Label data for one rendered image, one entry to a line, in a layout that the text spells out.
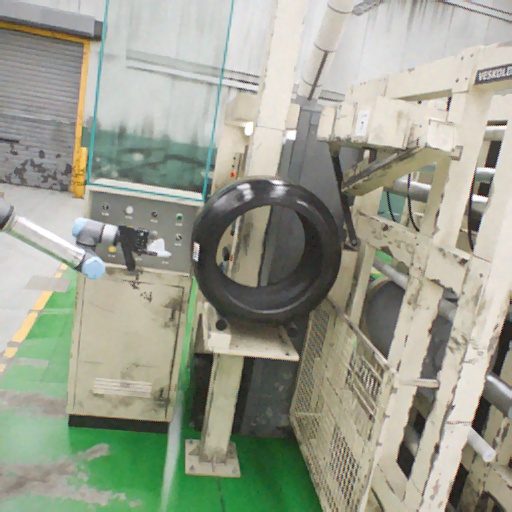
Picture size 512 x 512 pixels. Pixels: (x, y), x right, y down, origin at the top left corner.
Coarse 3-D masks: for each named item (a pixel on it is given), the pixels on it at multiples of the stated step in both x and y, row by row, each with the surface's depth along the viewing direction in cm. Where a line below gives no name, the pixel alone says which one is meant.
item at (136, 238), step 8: (120, 224) 178; (120, 232) 177; (128, 232) 177; (136, 232) 176; (144, 232) 180; (120, 240) 178; (128, 240) 178; (136, 240) 177; (144, 240) 178; (136, 248) 177; (144, 248) 179
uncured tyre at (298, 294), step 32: (224, 192) 176; (256, 192) 171; (288, 192) 172; (224, 224) 171; (320, 224) 176; (192, 256) 178; (320, 256) 205; (224, 288) 177; (256, 288) 209; (288, 288) 209; (320, 288) 182; (256, 320) 182; (288, 320) 185
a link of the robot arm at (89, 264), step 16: (0, 208) 144; (0, 224) 145; (16, 224) 148; (32, 224) 152; (32, 240) 152; (48, 240) 154; (64, 240) 159; (64, 256) 159; (80, 256) 162; (96, 256) 167; (80, 272) 165; (96, 272) 164
